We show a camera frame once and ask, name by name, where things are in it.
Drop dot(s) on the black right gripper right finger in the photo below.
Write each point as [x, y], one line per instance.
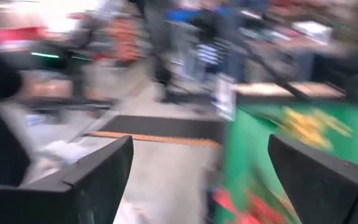
[322, 193]

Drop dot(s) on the black floor mat orange stripe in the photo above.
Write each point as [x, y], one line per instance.
[166, 127]

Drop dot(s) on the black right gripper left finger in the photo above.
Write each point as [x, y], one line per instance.
[57, 205]

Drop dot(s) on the black diagonal frame strut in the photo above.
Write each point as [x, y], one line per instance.
[278, 77]

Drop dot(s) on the red plastic bin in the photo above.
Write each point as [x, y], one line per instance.
[14, 35]

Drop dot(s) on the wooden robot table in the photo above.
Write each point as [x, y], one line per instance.
[266, 88]

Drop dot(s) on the red blossom flower bunch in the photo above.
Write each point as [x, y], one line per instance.
[259, 211]

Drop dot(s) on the green table mat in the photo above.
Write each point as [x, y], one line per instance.
[247, 155]

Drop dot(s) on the yellow blossom flower bunch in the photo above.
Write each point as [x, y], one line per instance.
[306, 127]

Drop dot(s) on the white paper sheet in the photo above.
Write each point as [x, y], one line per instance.
[226, 96]

